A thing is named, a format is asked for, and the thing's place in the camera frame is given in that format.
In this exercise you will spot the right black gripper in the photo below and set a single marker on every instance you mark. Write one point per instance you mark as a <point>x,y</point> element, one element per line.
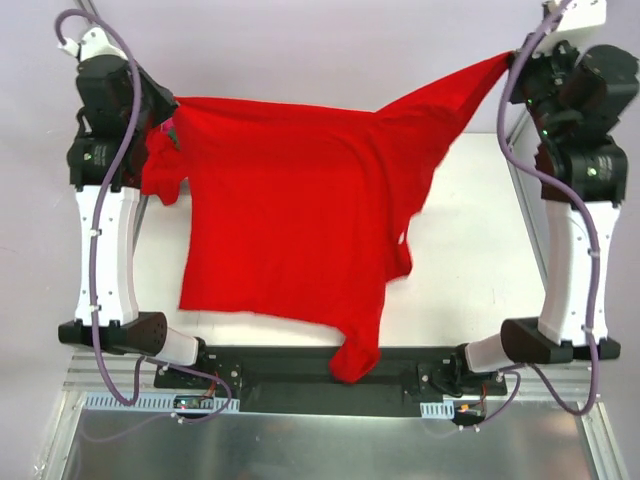
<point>523,73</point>

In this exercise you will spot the left white slotted cable duct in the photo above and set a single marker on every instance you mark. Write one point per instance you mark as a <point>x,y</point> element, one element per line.
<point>164,403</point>

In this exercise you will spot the right white slotted cable duct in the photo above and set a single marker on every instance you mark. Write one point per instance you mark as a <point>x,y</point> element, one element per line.
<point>444,410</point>

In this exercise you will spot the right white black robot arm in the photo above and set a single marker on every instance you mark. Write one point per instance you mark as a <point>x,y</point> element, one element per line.
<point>574,98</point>

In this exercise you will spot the red t shirt in basket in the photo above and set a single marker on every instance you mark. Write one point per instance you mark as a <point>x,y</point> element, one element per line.
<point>166,170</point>

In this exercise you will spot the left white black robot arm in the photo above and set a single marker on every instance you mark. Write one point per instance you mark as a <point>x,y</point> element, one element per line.
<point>105,160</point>

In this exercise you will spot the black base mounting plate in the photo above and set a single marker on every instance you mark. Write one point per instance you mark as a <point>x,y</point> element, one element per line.
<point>297,380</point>

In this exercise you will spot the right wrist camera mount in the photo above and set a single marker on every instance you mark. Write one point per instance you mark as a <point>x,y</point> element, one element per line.
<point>578,23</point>

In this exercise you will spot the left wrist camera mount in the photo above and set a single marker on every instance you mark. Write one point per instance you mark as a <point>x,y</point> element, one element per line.
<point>93,43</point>

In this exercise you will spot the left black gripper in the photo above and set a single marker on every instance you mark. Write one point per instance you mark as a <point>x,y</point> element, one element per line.
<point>160,93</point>

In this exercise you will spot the red t shirt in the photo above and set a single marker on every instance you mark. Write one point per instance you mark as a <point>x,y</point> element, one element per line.
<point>302,212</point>
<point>166,170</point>

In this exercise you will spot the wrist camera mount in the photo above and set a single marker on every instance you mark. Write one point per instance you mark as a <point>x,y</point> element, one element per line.
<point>93,43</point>
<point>578,23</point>

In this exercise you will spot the white slotted cable duct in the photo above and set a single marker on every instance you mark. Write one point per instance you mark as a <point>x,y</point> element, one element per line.
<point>164,403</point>
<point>444,410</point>

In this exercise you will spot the green t shirt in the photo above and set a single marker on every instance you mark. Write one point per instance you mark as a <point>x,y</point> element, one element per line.
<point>173,136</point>

